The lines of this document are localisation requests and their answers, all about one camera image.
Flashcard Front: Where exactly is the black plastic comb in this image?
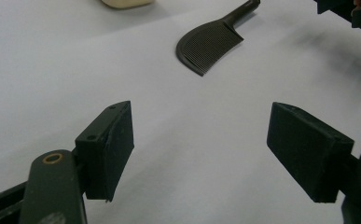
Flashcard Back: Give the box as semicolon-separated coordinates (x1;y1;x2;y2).
174;0;262;77

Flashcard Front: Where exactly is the cream ceramic container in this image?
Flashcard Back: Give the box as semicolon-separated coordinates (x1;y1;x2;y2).
99;0;156;10

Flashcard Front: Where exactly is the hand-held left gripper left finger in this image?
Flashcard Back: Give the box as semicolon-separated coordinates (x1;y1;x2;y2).
74;100;135;203

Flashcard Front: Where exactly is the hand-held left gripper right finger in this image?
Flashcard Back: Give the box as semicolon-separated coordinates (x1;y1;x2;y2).
266;101;355;204

